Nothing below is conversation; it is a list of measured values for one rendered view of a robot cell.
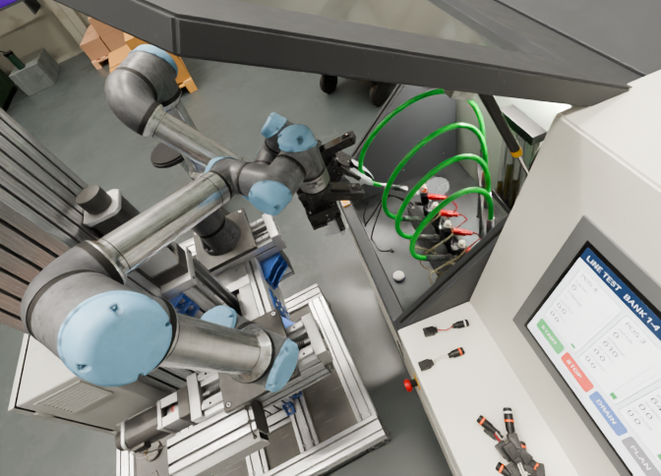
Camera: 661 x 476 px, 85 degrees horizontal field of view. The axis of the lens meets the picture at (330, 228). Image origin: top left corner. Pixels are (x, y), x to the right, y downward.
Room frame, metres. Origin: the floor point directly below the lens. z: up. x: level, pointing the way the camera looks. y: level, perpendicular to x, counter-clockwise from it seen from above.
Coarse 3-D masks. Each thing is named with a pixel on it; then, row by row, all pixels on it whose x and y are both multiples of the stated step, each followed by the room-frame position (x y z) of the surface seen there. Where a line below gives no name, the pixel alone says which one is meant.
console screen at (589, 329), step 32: (576, 224) 0.27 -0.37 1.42; (576, 256) 0.24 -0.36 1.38; (608, 256) 0.20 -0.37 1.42; (544, 288) 0.25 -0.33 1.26; (576, 288) 0.21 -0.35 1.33; (608, 288) 0.17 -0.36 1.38; (640, 288) 0.14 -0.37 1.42; (512, 320) 0.27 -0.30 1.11; (544, 320) 0.22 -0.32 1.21; (576, 320) 0.17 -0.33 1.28; (608, 320) 0.14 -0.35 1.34; (640, 320) 0.11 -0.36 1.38; (544, 352) 0.18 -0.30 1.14; (576, 352) 0.14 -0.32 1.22; (608, 352) 0.11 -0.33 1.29; (640, 352) 0.08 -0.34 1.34; (576, 384) 0.10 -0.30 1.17; (608, 384) 0.07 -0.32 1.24; (640, 384) 0.05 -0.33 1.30; (608, 416) 0.04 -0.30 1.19; (640, 416) 0.02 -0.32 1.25; (608, 448) 0.00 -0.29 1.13; (640, 448) -0.02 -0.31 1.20
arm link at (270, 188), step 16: (288, 160) 0.60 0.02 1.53; (240, 176) 0.62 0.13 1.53; (256, 176) 0.60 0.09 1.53; (272, 176) 0.57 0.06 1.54; (288, 176) 0.57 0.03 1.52; (304, 176) 0.59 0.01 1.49; (256, 192) 0.55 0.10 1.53; (272, 192) 0.54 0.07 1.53; (288, 192) 0.55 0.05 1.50; (272, 208) 0.53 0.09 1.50
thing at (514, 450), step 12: (504, 408) 0.13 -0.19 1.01; (480, 420) 0.13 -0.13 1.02; (504, 420) 0.11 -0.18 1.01; (492, 432) 0.10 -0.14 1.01; (504, 444) 0.08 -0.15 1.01; (516, 444) 0.07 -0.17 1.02; (504, 456) 0.06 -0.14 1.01; (516, 456) 0.05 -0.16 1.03; (528, 456) 0.04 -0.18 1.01; (504, 468) 0.04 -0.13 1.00; (516, 468) 0.03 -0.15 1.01; (528, 468) 0.02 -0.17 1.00; (540, 468) 0.01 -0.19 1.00
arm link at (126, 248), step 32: (224, 160) 0.69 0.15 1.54; (192, 192) 0.59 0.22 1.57; (224, 192) 0.61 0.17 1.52; (128, 224) 0.52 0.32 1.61; (160, 224) 0.52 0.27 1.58; (192, 224) 0.55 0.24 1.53; (64, 256) 0.46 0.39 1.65; (96, 256) 0.45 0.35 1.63; (128, 256) 0.47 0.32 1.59; (32, 288) 0.39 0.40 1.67
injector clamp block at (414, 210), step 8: (432, 200) 0.79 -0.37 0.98; (408, 208) 0.80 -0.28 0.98; (416, 208) 0.79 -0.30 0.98; (416, 224) 0.73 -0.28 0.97; (432, 224) 0.75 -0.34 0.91; (440, 224) 0.68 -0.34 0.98; (424, 232) 0.68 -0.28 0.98; (432, 232) 0.67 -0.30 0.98; (440, 240) 0.63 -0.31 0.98; (440, 248) 0.60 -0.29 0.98; (432, 264) 0.63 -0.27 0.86; (440, 264) 0.56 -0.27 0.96
